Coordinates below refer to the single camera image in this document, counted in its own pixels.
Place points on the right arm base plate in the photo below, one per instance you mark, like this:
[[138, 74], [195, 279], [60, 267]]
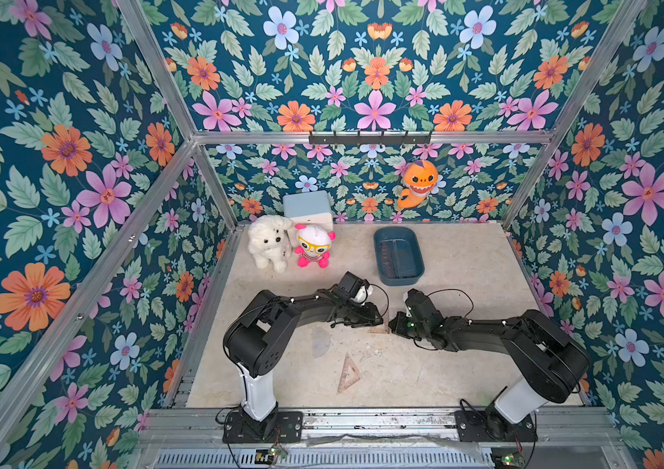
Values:
[[479, 426]]

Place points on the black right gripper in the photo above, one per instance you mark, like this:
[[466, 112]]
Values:
[[408, 322]]

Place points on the white plush dog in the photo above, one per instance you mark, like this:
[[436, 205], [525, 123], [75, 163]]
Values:
[[269, 242]]

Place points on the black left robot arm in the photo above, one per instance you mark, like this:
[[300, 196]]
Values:
[[257, 339]]

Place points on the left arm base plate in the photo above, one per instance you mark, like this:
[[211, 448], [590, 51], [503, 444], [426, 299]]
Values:
[[278, 427]]

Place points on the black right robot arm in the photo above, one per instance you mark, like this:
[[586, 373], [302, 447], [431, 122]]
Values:
[[551, 364]]

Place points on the teal plastic storage box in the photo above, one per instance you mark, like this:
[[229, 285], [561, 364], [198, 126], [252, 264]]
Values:
[[398, 256]]

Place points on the black hook rail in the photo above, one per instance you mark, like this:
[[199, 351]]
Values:
[[359, 138]]

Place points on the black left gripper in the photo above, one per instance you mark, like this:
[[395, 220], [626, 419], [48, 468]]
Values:
[[367, 319]]

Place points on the light blue white box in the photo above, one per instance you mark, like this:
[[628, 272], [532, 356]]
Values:
[[312, 208]]

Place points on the pink white toy figure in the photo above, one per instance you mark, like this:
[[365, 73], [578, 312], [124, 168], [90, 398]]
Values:
[[314, 243]]

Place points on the orange shark plush toy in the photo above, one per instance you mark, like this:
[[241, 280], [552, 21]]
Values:
[[419, 179]]

